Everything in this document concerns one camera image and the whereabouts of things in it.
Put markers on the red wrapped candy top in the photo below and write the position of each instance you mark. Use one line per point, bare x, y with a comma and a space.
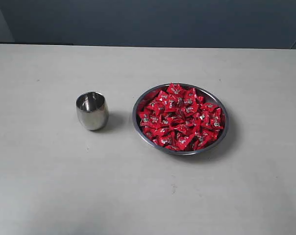
176, 89

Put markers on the red wrapped candy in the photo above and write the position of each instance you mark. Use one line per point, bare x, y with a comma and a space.
183, 141
176, 89
144, 118
216, 123

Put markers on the stainless steel plate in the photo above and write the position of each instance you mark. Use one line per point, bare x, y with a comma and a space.
173, 116

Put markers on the stainless steel cup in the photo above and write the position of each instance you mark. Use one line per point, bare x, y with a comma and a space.
92, 110

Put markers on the red wrapped candy front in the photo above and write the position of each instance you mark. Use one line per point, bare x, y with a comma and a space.
183, 141

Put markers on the red wrapped candy right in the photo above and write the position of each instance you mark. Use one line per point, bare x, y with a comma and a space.
216, 123

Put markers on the red wrapped candy left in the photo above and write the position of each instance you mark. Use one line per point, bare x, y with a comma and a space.
144, 118

